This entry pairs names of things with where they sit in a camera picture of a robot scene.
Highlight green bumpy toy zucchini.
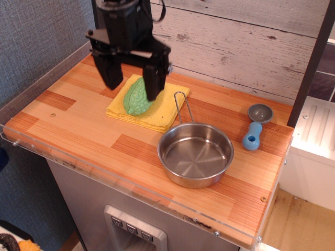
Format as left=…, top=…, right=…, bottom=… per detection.
left=123, top=77, right=153, bottom=116

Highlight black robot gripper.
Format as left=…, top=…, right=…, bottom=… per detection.
left=85, top=5, right=172, bottom=101

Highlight dark vertical post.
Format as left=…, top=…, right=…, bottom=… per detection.
left=287, top=0, right=334, bottom=128

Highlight yellow folded cloth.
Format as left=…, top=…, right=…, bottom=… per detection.
left=106, top=74, right=189, bottom=133

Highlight yellow toy at corner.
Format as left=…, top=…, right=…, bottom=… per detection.
left=18, top=240, right=41, bottom=251

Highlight blue grey toy scoop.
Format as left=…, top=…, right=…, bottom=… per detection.
left=242, top=104, right=274, bottom=151

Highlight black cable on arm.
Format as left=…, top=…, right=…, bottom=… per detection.
left=150, top=0, right=167, bottom=23

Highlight grey toy fridge dispenser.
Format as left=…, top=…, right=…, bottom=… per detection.
left=104, top=205, right=168, bottom=250

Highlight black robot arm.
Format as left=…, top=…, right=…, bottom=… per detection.
left=85, top=1, right=172, bottom=101

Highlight small steel pan with handle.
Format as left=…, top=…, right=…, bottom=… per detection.
left=157, top=91, right=235, bottom=189

